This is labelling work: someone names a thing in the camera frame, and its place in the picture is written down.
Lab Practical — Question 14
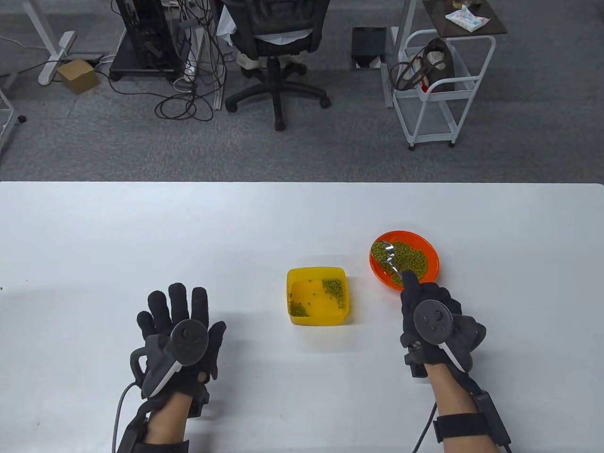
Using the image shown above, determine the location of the stainless steel spoon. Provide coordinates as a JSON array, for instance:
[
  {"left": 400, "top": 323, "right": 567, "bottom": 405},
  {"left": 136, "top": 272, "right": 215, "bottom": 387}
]
[{"left": 372, "top": 241, "right": 405, "bottom": 277}]

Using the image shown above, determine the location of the small cardboard box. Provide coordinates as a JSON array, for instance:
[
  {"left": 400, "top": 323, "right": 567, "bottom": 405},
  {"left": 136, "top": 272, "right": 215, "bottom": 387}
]
[{"left": 57, "top": 59, "right": 101, "bottom": 94}]

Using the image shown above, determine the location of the white wire rack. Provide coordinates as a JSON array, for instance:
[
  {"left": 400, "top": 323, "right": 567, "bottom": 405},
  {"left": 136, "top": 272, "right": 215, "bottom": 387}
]
[{"left": 0, "top": 87, "right": 26, "bottom": 159}]

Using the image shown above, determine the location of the white rolling cart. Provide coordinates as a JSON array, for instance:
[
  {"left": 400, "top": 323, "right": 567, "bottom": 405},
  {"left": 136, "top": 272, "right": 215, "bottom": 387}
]
[{"left": 392, "top": 29, "right": 497, "bottom": 151}]

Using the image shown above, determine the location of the black glove cable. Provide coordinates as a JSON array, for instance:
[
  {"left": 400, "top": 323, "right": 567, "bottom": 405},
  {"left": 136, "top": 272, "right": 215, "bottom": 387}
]
[{"left": 411, "top": 403, "right": 437, "bottom": 453}]

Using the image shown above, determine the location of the person's left forearm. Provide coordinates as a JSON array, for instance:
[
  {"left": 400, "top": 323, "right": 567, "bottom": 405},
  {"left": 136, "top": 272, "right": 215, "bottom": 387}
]
[{"left": 144, "top": 394, "right": 192, "bottom": 453}]

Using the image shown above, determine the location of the white desk foot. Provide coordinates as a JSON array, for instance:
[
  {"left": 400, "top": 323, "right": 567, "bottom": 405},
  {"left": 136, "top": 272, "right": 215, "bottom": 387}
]
[{"left": 23, "top": 0, "right": 77, "bottom": 86}]

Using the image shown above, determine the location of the person's right forearm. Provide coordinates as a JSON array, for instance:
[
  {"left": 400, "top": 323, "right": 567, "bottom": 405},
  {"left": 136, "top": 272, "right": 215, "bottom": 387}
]
[{"left": 425, "top": 361, "right": 491, "bottom": 453}]

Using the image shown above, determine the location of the brown tote bag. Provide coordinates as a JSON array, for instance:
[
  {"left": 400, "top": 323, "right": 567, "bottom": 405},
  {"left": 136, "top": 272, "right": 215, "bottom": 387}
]
[{"left": 389, "top": 38, "right": 456, "bottom": 92}]

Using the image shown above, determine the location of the person's right hand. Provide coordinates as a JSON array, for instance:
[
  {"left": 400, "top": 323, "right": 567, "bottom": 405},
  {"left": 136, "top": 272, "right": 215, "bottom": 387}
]
[{"left": 400, "top": 271, "right": 487, "bottom": 378}]

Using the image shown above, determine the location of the black floor box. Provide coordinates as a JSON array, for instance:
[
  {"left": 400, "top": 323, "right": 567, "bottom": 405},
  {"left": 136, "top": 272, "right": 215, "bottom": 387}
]
[{"left": 352, "top": 27, "right": 388, "bottom": 71}]

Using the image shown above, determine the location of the pile of green mung beans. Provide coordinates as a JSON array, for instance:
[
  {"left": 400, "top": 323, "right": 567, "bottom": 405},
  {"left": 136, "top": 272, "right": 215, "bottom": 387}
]
[
  {"left": 372, "top": 241, "right": 429, "bottom": 288},
  {"left": 289, "top": 278, "right": 346, "bottom": 318}
]

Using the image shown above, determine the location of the orange plastic bowl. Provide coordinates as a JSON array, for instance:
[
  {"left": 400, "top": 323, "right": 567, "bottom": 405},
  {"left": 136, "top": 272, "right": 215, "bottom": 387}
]
[{"left": 369, "top": 230, "right": 440, "bottom": 289}]

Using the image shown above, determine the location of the white desk leg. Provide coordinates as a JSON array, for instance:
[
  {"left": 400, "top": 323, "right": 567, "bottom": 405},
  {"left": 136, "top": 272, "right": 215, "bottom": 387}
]
[
  {"left": 196, "top": 24, "right": 223, "bottom": 110},
  {"left": 381, "top": 0, "right": 418, "bottom": 108}
]

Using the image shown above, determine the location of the white tissue packet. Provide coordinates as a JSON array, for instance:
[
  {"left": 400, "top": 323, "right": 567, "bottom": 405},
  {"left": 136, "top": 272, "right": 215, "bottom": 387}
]
[{"left": 445, "top": 5, "right": 490, "bottom": 33}]

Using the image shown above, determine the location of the grey glove cable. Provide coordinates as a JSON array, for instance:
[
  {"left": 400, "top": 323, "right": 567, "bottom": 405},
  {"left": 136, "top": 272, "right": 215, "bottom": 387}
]
[{"left": 112, "top": 383, "right": 142, "bottom": 453}]

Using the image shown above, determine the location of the person's left hand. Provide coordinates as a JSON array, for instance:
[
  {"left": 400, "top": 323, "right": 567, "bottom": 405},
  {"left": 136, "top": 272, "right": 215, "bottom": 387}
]
[{"left": 136, "top": 282, "right": 226, "bottom": 418}]

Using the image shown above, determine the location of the black handheld controller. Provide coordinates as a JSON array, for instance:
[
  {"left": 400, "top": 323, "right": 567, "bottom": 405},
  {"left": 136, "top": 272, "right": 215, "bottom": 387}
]
[
  {"left": 130, "top": 319, "right": 208, "bottom": 399},
  {"left": 413, "top": 300, "right": 472, "bottom": 373}
]

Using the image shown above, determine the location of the black mesh office chair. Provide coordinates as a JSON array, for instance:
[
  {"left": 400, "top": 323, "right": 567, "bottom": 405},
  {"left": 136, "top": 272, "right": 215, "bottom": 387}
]
[{"left": 222, "top": 0, "right": 332, "bottom": 132}]

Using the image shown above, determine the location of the black wheeled platform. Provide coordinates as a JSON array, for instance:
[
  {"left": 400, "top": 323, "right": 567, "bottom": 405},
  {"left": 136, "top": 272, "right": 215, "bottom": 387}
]
[{"left": 109, "top": 31, "right": 185, "bottom": 82}]

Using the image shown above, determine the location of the black wrist strap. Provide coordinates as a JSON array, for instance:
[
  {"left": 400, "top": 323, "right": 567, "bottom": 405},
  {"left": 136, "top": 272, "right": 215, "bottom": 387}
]
[
  {"left": 117, "top": 408, "right": 190, "bottom": 453},
  {"left": 433, "top": 392, "right": 512, "bottom": 453}
]

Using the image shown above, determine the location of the black computer tower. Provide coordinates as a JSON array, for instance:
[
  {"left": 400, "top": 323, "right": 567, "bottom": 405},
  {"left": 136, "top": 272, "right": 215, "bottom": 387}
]
[{"left": 116, "top": 0, "right": 177, "bottom": 71}]

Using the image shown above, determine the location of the tangle of black cables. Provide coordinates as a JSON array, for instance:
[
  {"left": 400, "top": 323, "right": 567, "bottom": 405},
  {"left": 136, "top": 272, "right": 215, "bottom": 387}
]
[{"left": 108, "top": 0, "right": 236, "bottom": 122}]

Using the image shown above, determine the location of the dark brown board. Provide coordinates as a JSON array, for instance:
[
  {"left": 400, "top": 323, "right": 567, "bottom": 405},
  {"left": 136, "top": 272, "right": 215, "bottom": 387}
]
[{"left": 421, "top": 0, "right": 508, "bottom": 37}]

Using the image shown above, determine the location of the yellow plastic food container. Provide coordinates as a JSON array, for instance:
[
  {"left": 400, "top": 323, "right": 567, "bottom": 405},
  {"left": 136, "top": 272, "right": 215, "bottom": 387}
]
[{"left": 286, "top": 267, "right": 352, "bottom": 326}]

